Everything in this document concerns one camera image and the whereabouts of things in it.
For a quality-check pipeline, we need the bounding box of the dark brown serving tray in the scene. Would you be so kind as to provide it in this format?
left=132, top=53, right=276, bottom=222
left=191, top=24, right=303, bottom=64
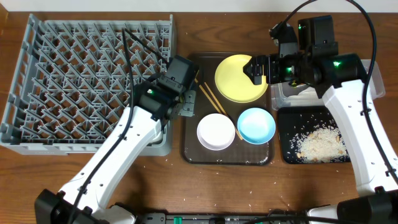
left=181, top=52, right=274, bottom=166

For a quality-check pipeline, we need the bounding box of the wooden chopstick long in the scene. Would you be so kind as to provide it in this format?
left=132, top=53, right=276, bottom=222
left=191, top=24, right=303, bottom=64
left=204, top=82, right=243, bottom=140

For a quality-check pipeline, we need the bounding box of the clear plastic waste bin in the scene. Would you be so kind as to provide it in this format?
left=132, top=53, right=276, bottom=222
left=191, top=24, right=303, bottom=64
left=271, top=62, right=386, bottom=110

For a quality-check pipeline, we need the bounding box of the light blue bowl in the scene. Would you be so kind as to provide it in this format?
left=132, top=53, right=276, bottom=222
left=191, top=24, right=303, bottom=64
left=237, top=108, right=276, bottom=145

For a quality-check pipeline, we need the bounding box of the grey plastic dish rack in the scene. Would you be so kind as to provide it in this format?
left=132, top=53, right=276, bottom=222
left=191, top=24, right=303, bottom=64
left=1, top=15, right=176, bottom=156

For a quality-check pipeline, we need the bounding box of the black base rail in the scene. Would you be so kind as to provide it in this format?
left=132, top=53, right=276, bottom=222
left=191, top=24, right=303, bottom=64
left=136, top=212, right=293, bottom=224

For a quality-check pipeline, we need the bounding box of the black waste tray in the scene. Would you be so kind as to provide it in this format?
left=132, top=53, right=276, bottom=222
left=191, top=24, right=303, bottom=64
left=277, top=106, right=350, bottom=164

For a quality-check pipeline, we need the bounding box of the spilled rice pile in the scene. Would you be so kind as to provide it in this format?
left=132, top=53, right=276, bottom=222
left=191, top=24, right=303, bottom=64
left=289, top=124, right=349, bottom=164

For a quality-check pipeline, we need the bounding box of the wooden chopstick short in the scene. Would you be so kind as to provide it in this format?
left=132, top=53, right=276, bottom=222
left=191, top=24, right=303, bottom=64
left=194, top=78, right=221, bottom=114

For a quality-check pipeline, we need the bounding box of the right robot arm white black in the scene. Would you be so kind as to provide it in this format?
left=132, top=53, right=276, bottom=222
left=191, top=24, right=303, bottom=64
left=243, top=54, right=397, bottom=223

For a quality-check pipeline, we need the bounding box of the yellow round plate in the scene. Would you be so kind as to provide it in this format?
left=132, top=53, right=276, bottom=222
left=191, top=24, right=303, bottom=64
left=215, top=54, right=268, bottom=103

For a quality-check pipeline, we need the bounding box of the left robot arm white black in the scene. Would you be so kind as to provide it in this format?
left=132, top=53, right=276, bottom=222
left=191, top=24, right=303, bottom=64
left=34, top=55, right=198, bottom=223

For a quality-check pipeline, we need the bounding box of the white pink shallow bowl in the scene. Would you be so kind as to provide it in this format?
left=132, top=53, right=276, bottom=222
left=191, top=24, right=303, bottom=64
left=197, top=113, right=236, bottom=151

